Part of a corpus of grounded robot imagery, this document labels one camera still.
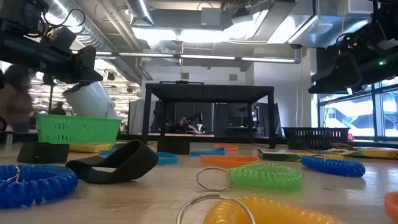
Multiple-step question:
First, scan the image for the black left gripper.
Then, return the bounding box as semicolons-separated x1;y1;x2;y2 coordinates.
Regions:
70;45;104;85

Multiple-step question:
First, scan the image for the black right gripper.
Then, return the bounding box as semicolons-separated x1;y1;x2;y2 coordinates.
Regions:
308;52;364;95

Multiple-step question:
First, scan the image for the blue spiral wrist keychain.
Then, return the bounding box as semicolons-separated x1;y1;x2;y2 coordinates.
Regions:
300;154;366;179
0;164;79;210

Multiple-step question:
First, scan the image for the white cylinder with black rim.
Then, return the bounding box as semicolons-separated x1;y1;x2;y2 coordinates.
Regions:
62;80;119;120

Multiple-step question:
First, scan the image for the large glass window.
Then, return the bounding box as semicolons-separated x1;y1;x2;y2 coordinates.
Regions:
317;76;398;142

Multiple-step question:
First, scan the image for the person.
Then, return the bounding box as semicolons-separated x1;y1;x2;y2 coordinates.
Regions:
0;63;37;133
49;101;67;116

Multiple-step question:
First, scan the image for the black plastic basket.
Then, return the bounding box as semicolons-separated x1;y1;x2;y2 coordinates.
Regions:
282;126;351;151

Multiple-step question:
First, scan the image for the green plastic basket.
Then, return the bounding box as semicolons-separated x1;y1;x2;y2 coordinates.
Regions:
35;114;123;145

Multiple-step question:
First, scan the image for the long ceiling light bar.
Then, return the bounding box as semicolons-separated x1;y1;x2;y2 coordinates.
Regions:
70;50;302;65

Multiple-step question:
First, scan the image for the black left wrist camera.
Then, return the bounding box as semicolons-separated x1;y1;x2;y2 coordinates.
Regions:
42;26;78;52

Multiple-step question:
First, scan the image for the yellow extension cord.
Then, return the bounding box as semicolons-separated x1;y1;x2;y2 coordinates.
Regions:
340;0;348;35

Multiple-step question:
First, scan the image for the green spiral wrist keychain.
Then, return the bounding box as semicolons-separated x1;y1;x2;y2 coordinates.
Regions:
195;161;305;192

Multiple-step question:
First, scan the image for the yellow spiral wrist keychain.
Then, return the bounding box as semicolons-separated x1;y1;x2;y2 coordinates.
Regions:
176;192;345;224

